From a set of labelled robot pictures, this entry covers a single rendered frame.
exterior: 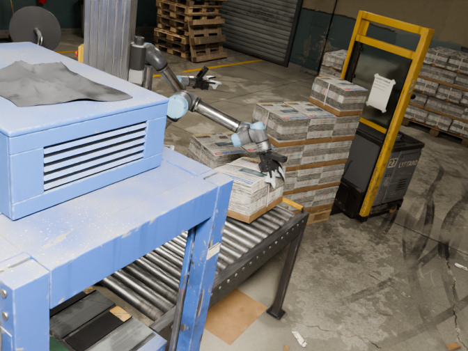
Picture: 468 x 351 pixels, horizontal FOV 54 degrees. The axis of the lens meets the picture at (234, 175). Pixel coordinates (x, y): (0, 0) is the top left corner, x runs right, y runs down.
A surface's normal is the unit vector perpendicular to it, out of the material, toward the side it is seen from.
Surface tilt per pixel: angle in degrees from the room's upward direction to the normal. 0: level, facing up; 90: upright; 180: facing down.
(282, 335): 0
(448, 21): 90
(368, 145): 90
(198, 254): 90
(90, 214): 0
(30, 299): 90
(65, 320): 0
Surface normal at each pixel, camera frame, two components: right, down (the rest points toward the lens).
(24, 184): 0.81, 0.38
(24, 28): 0.35, 0.47
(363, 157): -0.82, 0.11
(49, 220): 0.18, -0.88
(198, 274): -0.56, 0.27
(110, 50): 0.04, 0.44
